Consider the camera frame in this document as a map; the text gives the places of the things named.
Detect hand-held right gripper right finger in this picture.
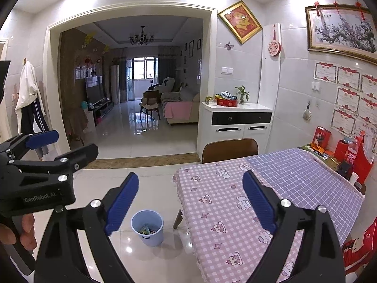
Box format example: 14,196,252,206
242,170,346,283

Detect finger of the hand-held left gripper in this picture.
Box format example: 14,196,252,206
0,129,60,161
9,143,99,182

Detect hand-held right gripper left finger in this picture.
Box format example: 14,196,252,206
35,172,139,283

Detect blue plastic bucket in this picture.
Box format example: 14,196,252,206
131,210,164,247

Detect person's left hand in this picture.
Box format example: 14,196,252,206
0,213,37,252

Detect small table with brown cloth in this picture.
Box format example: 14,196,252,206
63,107,89,142

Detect white and navy jacket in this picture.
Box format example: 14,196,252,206
14,60,49,135

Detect pink checked tablecloth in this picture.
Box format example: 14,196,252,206
172,156,313,283

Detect dark television stand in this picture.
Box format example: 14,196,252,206
88,100,115,126

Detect purple checked tablecloth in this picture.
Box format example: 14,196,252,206
244,147,365,247

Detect brown wooden chair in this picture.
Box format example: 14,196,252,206
201,138,259,164

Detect flat screen television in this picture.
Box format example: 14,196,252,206
85,76,105,105

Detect white sideboard cabinet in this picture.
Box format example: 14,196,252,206
196,100,274,161

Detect green and orange packets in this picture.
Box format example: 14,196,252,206
299,143,338,169

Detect white standing air conditioner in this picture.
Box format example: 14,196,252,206
110,64,121,104

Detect dark wooden chair with cushion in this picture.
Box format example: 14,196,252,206
139,90,162,123

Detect red gift box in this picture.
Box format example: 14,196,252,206
313,126,332,151

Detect red round tin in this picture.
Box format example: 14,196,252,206
216,97,239,107

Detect pink blanket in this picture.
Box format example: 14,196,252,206
163,100,194,119

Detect cola bottle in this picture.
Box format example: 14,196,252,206
347,140,360,166

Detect living room window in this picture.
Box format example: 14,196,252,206
132,58,160,80

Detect small potted plant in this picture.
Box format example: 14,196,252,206
234,85,250,105

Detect red printed bag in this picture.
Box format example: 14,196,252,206
341,216,377,273

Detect beige sofa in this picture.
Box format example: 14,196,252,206
160,78,201,125

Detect black chandelier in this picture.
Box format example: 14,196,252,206
129,25,155,46

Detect group of award certificates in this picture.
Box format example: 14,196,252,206
313,61,377,157

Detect pink round hanging ornament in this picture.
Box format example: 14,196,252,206
267,24,282,57

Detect red gold framed picture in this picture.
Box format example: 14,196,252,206
217,0,263,45

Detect plum blossom framed painting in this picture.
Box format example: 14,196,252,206
304,4,377,64

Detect black wall frames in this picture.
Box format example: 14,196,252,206
184,39,195,74

